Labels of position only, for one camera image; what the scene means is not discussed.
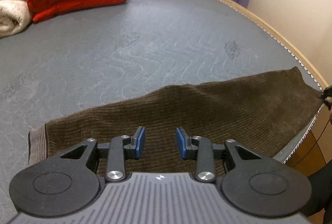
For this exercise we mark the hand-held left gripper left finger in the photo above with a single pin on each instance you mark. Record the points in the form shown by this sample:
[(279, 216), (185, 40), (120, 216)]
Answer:
[(141, 142)]

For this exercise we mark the grey quilted mattress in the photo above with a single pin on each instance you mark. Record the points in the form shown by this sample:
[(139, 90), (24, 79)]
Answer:
[(129, 32)]

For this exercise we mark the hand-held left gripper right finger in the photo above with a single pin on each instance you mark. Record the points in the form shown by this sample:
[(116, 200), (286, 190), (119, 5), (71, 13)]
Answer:
[(180, 143)]

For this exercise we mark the wooden bed frame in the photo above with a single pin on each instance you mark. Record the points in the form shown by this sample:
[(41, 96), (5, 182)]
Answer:
[(272, 23)]

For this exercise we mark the cream folded blanket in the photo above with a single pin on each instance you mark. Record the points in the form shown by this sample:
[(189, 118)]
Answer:
[(13, 6)]

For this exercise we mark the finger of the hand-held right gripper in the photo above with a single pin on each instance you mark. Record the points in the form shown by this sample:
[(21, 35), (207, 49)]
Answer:
[(326, 95)]

